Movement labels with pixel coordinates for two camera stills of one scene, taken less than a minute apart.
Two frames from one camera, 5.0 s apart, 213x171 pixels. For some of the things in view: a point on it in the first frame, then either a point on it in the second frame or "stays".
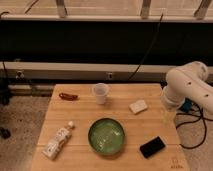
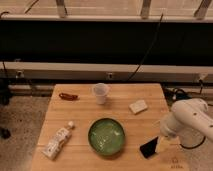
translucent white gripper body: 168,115 -> 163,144
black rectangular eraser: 152,147 stays
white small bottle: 53,147 stays
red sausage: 68,96 stays
